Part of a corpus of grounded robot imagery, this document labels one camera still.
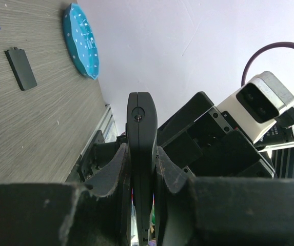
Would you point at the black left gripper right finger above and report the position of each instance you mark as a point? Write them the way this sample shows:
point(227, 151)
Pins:
point(193, 210)

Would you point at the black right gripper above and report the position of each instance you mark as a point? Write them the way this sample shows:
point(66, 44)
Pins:
point(213, 145)

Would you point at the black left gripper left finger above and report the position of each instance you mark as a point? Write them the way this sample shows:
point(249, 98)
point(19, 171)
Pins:
point(96, 212)

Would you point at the black remote control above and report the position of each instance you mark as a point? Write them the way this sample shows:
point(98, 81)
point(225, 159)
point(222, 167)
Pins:
point(141, 131)

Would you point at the black battery cover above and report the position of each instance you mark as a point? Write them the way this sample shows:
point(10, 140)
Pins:
point(21, 68)

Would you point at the blue polka dot plate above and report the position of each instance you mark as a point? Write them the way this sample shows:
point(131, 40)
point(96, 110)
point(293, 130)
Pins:
point(80, 41)

